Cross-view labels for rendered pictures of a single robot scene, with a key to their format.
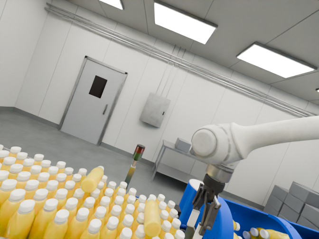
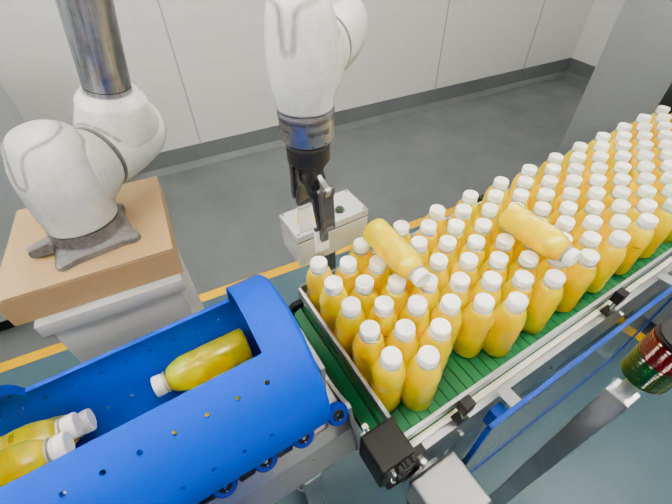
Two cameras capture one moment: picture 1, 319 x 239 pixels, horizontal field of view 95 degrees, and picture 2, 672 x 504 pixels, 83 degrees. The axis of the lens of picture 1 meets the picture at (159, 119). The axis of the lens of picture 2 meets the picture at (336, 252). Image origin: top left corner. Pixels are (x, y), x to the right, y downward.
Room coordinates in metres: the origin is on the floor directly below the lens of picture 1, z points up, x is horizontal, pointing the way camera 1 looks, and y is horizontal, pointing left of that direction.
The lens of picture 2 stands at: (1.10, -0.47, 1.69)
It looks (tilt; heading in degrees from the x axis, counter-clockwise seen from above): 45 degrees down; 157
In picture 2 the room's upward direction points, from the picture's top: 2 degrees counter-clockwise
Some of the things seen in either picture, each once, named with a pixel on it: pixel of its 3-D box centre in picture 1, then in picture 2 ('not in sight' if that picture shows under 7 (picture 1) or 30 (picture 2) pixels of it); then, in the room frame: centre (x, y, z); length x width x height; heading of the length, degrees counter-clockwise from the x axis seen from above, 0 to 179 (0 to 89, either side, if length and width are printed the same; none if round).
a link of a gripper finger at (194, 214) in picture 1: (193, 218); (321, 237); (0.58, -0.28, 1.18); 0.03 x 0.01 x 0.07; 97
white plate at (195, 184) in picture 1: (203, 188); not in sight; (1.34, -0.62, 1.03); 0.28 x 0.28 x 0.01
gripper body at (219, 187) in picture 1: (211, 188); (309, 163); (0.55, -0.28, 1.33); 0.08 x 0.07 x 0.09; 7
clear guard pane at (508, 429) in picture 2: not in sight; (568, 382); (0.91, 0.29, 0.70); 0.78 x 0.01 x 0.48; 97
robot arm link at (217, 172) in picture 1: (218, 170); (306, 123); (0.55, -0.28, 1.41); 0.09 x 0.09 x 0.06
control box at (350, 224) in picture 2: not in sight; (324, 226); (0.41, -0.21, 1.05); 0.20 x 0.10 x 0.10; 97
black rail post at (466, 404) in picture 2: not in sight; (463, 410); (0.91, -0.13, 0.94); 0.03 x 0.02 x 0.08; 97
